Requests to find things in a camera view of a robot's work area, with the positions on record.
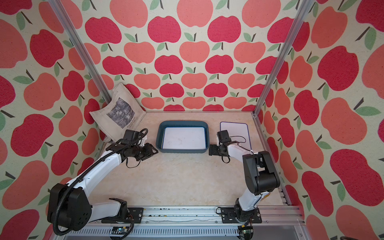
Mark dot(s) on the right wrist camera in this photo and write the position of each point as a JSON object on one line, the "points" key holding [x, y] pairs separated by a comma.
{"points": [[223, 137]]}

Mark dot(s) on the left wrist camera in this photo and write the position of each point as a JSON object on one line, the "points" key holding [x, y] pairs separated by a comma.
{"points": [[131, 136]]}

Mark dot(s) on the blue-framed whiteboard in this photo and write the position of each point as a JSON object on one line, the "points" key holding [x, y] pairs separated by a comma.
{"points": [[184, 138], [239, 131]]}

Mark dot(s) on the teal plastic storage box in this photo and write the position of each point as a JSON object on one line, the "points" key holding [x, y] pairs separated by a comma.
{"points": [[166, 124]]}

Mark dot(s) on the beige printed canvas bag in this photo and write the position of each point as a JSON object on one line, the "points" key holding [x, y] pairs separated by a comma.
{"points": [[121, 114]]}

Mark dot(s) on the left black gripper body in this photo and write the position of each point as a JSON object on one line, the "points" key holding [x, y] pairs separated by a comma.
{"points": [[142, 151]]}

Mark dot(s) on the right aluminium frame post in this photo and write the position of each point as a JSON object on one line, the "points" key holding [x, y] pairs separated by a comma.
{"points": [[301, 15]]}

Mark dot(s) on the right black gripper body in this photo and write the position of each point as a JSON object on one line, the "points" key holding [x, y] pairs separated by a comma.
{"points": [[215, 149]]}

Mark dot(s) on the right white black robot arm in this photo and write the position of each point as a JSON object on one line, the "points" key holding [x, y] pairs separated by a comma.
{"points": [[261, 177]]}

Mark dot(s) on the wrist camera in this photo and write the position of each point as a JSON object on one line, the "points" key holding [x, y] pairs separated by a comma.
{"points": [[131, 136], [223, 137]]}

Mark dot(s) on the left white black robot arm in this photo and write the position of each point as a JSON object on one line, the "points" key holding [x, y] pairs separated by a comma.
{"points": [[69, 205]]}

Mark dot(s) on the left aluminium frame post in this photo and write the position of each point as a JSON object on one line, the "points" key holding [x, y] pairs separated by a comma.
{"points": [[71, 31]]}

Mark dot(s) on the aluminium frame post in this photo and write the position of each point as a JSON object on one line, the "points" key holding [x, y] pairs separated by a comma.
{"points": [[71, 31], [301, 15]]}

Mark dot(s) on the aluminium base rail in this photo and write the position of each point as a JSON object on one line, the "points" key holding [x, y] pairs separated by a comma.
{"points": [[199, 223]]}

